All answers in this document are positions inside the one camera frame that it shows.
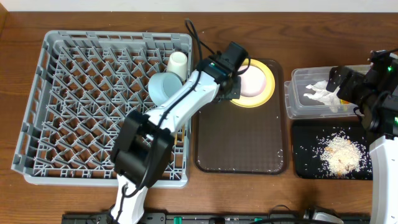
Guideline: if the yellow plate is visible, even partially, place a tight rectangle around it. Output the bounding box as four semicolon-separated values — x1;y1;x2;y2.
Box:
231;59;276;108

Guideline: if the pink small plate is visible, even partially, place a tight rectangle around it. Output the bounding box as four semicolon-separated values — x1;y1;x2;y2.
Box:
239;65;266;97

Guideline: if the white tissue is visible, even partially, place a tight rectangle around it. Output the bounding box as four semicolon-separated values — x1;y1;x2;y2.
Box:
303;80;341;113

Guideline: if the white paper cup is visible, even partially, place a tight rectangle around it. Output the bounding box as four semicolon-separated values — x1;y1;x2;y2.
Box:
166;52;188;82

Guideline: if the light blue bowl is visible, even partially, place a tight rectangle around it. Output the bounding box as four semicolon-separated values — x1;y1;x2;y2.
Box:
148;72;182;106

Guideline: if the leftover rice pile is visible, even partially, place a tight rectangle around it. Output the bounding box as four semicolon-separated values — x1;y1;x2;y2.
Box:
300;131;373;180

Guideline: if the green yellow snack wrapper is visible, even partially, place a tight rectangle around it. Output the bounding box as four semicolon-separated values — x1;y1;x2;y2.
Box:
340;99;351;105

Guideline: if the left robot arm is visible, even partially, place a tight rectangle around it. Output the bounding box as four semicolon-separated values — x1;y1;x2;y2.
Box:
110;42;249;223

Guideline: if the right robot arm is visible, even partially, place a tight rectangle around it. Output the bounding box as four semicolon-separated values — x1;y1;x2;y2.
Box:
326;49;397;223

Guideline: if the grey plastic dishwasher rack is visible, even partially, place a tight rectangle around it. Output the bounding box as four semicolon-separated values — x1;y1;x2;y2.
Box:
11;30;193;187

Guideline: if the clear plastic bin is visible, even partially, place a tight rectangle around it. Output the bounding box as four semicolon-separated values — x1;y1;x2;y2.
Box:
284;67;356;119

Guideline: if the dark brown serving tray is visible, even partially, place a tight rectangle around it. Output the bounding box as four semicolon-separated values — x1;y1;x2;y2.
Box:
193;59;289;175

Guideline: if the black plastic tray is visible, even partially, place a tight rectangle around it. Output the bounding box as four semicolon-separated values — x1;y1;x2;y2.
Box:
292;120;373;180

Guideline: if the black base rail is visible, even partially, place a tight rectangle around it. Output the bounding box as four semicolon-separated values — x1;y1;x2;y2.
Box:
61;212;373;224

